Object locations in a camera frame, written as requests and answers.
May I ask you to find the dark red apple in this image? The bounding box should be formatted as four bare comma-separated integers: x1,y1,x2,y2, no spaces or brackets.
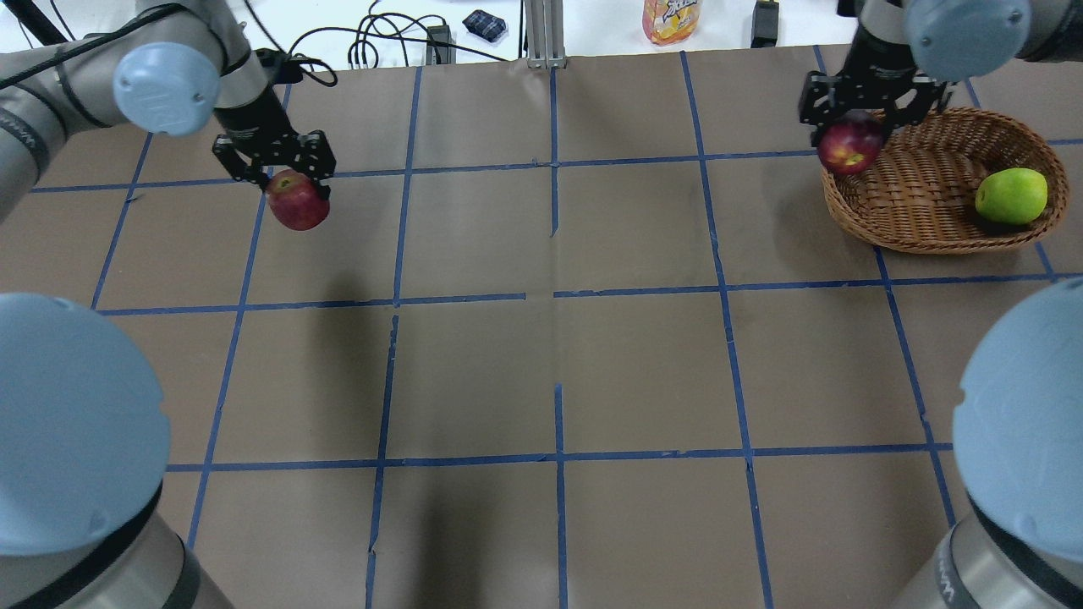
815,109,885,176

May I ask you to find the green apple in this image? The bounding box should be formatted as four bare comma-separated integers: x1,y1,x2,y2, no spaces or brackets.
975,168,1048,225

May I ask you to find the woven wicker basket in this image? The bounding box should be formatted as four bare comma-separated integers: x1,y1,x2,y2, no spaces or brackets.
821,107,1070,255

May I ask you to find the black power adapter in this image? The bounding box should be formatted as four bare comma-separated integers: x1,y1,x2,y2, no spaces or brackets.
751,0,780,49

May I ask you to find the aluminium frame post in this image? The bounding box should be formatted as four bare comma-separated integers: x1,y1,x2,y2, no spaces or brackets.
522,0,567,69

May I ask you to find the red yellow apple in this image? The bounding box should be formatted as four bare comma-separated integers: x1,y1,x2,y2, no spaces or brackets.
266,168,330,232

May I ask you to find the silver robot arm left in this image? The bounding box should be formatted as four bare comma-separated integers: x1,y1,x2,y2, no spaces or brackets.
1,1,336,608

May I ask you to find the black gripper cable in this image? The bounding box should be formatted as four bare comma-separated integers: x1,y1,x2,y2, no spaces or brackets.
245,0,525,90

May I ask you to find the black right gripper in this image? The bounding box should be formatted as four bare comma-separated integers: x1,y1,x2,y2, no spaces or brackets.
798,72,953,147

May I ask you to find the orange juice bottle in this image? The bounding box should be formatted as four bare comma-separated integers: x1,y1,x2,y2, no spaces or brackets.
641,0,701,47

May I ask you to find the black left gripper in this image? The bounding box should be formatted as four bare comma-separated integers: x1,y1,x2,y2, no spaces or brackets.
212,129,337,200

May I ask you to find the dark blue computer mouse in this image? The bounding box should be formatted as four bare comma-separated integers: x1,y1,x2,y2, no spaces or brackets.
464,10,508,43

